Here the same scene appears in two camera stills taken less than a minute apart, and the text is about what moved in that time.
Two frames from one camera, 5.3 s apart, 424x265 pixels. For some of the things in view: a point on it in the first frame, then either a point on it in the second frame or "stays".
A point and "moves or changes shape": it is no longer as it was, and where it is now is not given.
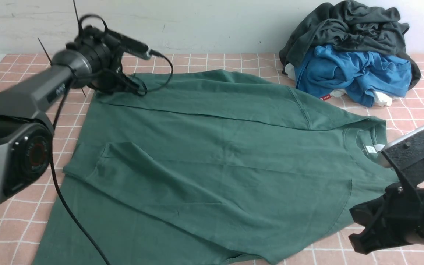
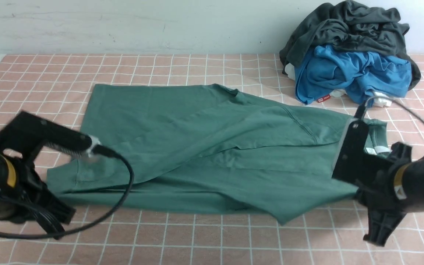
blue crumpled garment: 328,69 stays
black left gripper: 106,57 to 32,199
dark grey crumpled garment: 349,25 stays
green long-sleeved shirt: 215,168 moves or changes shape
